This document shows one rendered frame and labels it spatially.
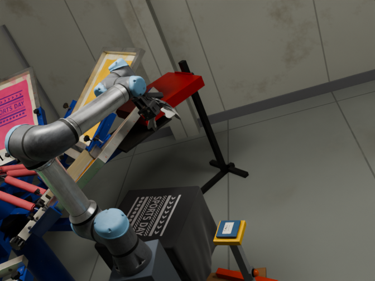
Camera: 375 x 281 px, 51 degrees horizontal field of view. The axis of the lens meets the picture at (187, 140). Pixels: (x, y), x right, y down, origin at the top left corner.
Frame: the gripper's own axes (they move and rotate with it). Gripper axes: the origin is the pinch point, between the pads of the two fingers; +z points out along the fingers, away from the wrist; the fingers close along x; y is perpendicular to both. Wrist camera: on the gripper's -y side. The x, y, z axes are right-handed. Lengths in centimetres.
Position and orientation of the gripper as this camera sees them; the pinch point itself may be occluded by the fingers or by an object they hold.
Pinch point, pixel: (169, 125)
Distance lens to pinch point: 174.6
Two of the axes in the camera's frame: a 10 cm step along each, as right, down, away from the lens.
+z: 5.9, 7.4, 3.3
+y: -3.1, 5.8, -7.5
